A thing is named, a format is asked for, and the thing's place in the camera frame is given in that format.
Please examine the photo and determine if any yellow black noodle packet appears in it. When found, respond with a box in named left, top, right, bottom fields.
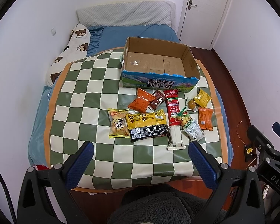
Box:
left=126, top=109, right=169, bottom=143

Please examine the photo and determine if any orange snack packet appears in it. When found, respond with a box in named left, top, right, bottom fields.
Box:
left=128, top=88, right=156, bottom=113

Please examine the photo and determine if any door handle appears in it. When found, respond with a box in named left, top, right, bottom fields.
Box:
left=188, top=0, right=197, bottom=10

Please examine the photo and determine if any grey fuzzy clothing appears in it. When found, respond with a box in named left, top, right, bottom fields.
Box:
left=107, top=183, right=206, bottom=223

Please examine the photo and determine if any orange rice cracker packet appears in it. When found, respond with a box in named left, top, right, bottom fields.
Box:
left=198, top=107, right=213, bottom=131

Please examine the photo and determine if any grey white pillow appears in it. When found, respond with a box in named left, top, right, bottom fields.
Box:
left=76, top=0, right=175, bottom=28

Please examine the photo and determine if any bear print pillow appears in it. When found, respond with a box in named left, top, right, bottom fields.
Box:
left=45, top=23, right=91, bottom=86

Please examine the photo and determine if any white wafer packet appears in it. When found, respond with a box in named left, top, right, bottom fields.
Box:
left=167, top=125, right=186, bottom=151

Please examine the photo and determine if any yellow biscuit snack bag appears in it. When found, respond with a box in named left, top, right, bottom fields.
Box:
left=108, top=108, right=130, bottom=139

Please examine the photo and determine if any white door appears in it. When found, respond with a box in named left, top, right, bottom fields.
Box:
left=178, top=0, right=231, bottom=50

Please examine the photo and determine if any wall socket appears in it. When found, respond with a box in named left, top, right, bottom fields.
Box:
left=51, top=28, right=56, bottom=36

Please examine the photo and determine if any silver snack packet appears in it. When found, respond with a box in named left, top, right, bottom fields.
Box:
left=183, top=119, right=205, bottom=141

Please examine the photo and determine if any green white checkered mat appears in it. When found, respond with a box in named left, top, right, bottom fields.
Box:
left=43, top=38, right=231, bottom=191

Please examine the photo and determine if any dark red snack packet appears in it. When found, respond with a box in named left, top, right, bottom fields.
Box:
left=149, top=90, right=166, bottom=111

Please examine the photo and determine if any cardboard milk box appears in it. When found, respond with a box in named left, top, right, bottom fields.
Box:
left=121, top=37, right=200, bottom=93

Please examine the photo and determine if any packaged braised egg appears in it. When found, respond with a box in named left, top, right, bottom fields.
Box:
left=186, top=98, right=198, bottom=112

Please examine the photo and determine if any red long snack packet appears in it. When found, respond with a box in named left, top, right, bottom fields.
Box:
left=164, top=89, right=180, bottom=126

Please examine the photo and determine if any blue bed sheet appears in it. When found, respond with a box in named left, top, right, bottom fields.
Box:
left=27, top=24, right=234, bottom=167

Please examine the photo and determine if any yellow snack packet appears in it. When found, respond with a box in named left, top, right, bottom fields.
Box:
left=193, top=89, right=212, bottom=108

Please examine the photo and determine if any white thin cable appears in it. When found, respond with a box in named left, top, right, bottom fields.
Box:
left=236, top=120, right=258, bottom=171

